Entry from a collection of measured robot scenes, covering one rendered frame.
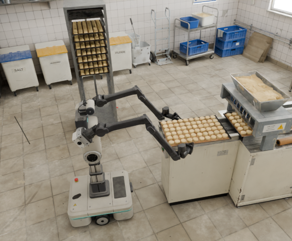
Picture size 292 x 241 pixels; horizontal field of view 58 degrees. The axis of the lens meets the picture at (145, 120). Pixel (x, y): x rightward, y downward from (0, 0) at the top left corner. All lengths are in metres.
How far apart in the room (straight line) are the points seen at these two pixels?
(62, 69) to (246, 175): 3.97
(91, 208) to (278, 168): 1.87
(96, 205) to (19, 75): 3.36
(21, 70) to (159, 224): 3.79
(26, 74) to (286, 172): 4.50
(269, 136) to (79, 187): 1.95
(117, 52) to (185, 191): 3.49
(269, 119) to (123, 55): 3.83
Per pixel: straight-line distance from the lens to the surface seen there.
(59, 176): 3.57
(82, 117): 2.28
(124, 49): 5.61
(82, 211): 2.82
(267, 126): 2.43
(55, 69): 5.45
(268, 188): 3.09
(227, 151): 2.70
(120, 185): 2.94
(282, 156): 2.81
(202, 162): 2.68
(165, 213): 3.02
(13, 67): 5.42
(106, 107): 4.43
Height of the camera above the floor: 2.45
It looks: 35 degrees down
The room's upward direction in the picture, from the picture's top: 2 degrees counter-clockwise
